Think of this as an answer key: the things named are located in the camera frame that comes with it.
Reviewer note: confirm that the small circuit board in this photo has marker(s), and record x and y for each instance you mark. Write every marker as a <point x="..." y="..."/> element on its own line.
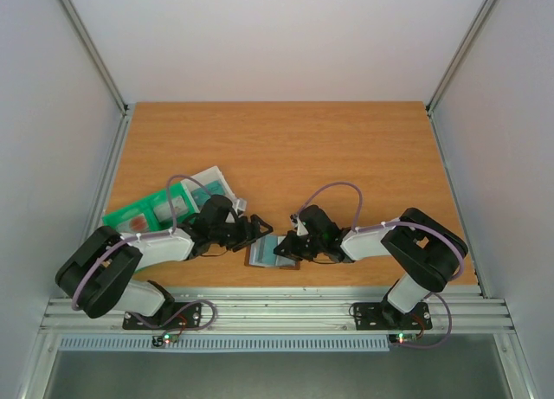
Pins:
<point x="404" y="338"/>
<point x="164" y="340"/>

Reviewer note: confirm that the aluminium front rail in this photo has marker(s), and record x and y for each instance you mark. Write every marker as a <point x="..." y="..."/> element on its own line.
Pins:
<point x="300" y="309"/>

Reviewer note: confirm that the white translucent tray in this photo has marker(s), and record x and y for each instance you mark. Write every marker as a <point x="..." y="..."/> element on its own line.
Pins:
<point x="207" y="176"/>

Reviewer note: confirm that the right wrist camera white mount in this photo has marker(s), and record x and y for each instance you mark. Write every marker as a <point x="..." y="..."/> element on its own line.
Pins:
<point x="298" y="225"/>

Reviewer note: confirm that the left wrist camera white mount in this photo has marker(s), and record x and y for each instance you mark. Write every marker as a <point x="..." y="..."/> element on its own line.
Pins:
<point x="240" y="206"/>

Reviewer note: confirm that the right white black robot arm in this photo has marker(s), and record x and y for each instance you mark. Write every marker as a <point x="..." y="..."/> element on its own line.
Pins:
<point x="430" y="255"/>

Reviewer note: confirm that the aluminium frame post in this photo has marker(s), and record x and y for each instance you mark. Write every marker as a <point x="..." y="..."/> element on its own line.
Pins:
<point x="467" y="41"/>
<point x="88" y="44"/>

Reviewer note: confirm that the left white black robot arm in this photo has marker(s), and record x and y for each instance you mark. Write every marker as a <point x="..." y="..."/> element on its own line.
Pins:
<point x="98" y="275"/>

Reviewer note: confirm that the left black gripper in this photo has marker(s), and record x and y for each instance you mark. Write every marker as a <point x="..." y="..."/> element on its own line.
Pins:
<point x="248" y="237"/>

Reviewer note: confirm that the right aluminium frame post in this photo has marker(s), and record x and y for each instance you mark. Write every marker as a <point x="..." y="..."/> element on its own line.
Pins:
<point x="467" y="41"/>

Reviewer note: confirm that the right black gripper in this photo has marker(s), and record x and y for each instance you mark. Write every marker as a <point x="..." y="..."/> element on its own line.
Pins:
<point x="297" y="242"/>

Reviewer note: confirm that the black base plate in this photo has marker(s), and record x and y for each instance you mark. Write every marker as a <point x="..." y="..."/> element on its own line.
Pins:
<point x="171" y="316"/>
<point x="373" y="316"/>

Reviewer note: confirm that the green plastic organizer tray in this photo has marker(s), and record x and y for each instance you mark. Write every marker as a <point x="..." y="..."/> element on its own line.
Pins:
<point x="146" y="205"/>

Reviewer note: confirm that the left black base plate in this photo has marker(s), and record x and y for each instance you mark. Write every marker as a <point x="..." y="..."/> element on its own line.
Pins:
<point x="171" y="316"/>

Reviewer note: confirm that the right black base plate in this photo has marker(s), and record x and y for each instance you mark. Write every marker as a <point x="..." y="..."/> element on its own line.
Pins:
<point x="373" y="316"/>

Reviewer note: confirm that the teal card in white tray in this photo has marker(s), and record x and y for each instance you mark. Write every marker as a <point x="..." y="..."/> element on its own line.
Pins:
<point x="202" y="195"/>

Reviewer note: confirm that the left aluminium frame post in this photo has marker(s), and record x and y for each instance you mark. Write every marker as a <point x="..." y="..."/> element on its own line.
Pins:
<point x="88" y="44"/>

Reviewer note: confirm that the right small circuit board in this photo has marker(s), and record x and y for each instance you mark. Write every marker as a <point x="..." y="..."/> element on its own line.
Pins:
<point x="404" y="338"/>

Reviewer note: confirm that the slotted grey cable duct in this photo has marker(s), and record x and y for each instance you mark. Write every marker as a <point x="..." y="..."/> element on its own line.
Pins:
<point x="228" y="343"/>

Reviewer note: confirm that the left small circuit board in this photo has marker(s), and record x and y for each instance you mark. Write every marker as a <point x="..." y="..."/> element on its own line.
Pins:
<point x="164" y="340"/>

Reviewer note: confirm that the red patterned card in tray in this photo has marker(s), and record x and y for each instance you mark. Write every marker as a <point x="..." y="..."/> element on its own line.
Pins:
<point x="135" y="224"/>

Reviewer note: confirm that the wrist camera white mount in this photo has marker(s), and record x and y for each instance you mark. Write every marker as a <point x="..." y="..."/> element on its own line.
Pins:
<point x="240" y="206"/>
<point x="298" y="225"/>

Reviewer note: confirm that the brown leather card holder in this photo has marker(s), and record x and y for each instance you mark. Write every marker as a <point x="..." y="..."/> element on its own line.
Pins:
<point x="259" y="262"/>

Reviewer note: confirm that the grey card in green tray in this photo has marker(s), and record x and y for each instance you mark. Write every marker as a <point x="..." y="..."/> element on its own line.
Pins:
<point x="164" y="213"/>

